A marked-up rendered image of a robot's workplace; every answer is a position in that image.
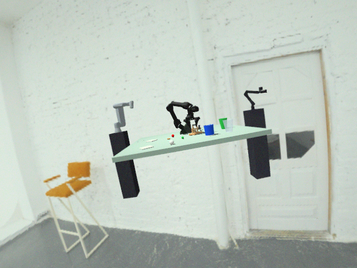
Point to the blue cup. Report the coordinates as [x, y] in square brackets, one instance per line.
[209, 130]

